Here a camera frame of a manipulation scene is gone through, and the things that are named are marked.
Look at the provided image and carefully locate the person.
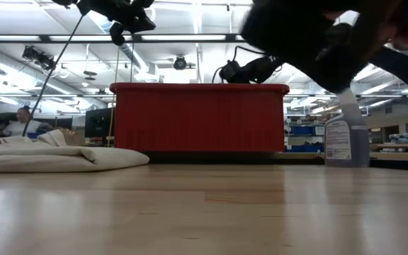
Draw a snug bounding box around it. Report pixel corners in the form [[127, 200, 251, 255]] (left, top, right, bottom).
[[0, 105, 55, 138]]

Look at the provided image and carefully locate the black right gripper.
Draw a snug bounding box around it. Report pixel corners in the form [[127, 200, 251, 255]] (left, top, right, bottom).
[[219, 59, 253, 85]]

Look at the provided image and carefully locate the horizontal overhead frame bar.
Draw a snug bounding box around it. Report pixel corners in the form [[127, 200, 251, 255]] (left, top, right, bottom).
[[0, 34, 247, 44]]

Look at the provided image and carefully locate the black computer monitor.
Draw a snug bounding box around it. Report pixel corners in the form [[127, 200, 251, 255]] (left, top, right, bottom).
[[84, 108, 115, 140]]

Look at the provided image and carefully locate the wooden background table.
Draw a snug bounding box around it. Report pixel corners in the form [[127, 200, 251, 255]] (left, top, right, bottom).
[[369, 143, 408, 163]]

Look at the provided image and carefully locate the white folded cloth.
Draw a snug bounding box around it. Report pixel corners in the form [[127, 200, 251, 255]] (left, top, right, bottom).
[[0, 129, 151, 174]]

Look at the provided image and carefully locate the yellow hanging cable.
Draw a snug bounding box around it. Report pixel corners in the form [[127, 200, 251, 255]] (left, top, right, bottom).
[[106, 45, 120, 148]]

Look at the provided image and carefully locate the tan cardboard box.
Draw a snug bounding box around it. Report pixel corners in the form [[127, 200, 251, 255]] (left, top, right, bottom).
[[62, 127, 86, 147]]

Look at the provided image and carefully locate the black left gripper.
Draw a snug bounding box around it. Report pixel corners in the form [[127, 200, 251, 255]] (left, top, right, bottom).
[[77, 0, 157, 47]]

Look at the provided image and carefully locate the clear spray bottle blue trigger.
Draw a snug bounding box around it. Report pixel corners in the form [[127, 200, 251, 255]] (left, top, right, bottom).
[[323, 86, 370, 168]]

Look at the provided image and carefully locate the black ceiling camera rig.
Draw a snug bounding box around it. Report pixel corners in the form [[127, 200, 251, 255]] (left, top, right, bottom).
[[21, 45, 57, 71]]

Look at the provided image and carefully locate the blue storage bin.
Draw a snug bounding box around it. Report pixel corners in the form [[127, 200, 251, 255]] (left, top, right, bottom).
[[290, 125, 317, 137], [290, 144, 325, 153]]

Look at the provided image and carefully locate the red plastic bin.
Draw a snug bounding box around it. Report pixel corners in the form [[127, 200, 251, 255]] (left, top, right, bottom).
[[109, 82, 290, 153]]

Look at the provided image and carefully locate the round black overhead camera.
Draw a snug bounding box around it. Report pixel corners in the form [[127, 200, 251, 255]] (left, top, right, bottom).
[[173, 55, 188, 71]]

